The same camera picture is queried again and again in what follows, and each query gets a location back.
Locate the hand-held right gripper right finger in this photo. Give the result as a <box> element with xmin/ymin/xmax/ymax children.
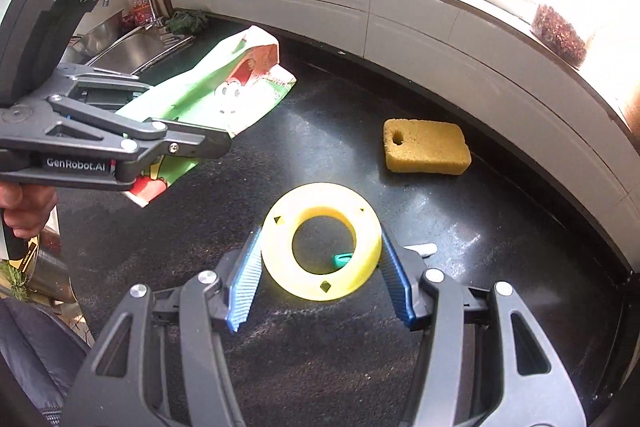
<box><xmin>380</xmin><ymin>229</ymin><xmax>587</xmax><ymax>427</ymax></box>

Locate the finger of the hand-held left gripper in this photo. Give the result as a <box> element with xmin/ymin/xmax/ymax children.
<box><xmin>50</xmin><ymin>63</ymin><xmax>154</xmax><ymax>102</ymax></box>
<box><xmin>30</xmin><ymin>96</ymin><xmax>232</xmax><ymax>181</ymax></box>

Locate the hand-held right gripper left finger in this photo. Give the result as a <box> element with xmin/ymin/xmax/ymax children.
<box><xmin>62</xmin><ymin>226</ymin><xmax>264</xmax><ymax>427</ymax></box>

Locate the yellow plastic ring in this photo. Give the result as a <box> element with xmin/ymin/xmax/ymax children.
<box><xmin>261</xmin><ymin>183</ymin><xmax>383</xmax><ymax>301</ymax></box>

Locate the green snack bag red print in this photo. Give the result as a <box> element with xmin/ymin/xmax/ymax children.
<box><xmin>117</xmin><ymin>25</ymin><xmax>297</xmax><ymax>208</ymax></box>

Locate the person's left hand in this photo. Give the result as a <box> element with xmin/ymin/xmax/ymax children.
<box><xmin>0</xmin><ymin>183</ymin><xmax>59</xmax><ymax>241</ymax></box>

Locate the steel sink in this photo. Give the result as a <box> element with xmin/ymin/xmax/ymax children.
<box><xmin>65</xmin><ymin>19</ymin><xmax>196</xmax><ymax>75</ymax></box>

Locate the green rag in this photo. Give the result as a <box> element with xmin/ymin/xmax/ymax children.
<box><xmin>165</xmin><ymin>9</ymin><xmax>211</xmax><ymax>35</ymax></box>

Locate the yellow sponge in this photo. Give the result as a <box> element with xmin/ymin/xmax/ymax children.
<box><xmin>383</xmin><ymin>118</ymin><xmax>472</xmax><ymax>176</ymax></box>

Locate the steel pot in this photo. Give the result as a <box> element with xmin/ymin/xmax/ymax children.
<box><xmin>25</xmin><ymin>232</ymin><xmax>76</xmax><ymax>304</ymax></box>

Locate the green leafy plant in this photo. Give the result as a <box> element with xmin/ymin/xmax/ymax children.
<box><xmin>0</xmin><ymin>261</ymin><xmax>29</xmax><ymax>303</ymax></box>

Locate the container of red-brown bits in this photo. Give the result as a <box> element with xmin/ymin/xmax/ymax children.
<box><xmin>530</xmin><ymin>4</ymin><xmax>588</xmax><ymax>70</ymax></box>

